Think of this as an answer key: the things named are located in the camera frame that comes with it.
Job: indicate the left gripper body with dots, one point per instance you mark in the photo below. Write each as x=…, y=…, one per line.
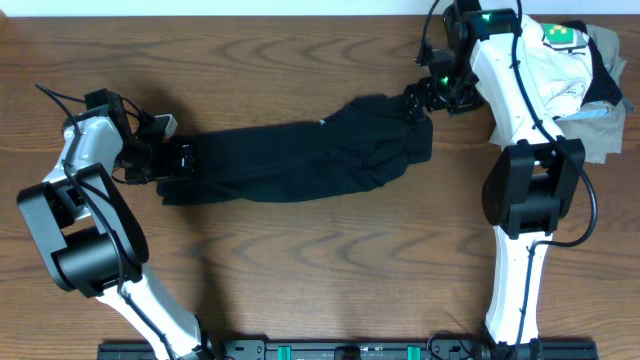
x=147, y=162

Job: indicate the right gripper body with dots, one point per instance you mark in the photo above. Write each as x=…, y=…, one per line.
x=454, y=91

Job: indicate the black t-shirt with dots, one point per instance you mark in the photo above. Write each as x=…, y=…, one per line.
x=369, y=142

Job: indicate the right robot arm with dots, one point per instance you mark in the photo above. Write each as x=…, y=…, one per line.
x=531, y=186

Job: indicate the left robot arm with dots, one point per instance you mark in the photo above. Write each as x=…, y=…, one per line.
x=89, y=239

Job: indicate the white printed t-shirt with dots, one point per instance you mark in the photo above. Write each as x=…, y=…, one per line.
x=572, y=64

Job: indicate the light blue garment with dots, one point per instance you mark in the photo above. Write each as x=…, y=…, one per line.
x=602, y=109

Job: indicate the olive khaki garment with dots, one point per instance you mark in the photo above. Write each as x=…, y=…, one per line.
x=600, y=136

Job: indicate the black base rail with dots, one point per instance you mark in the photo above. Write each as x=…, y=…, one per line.
x=446, y=347

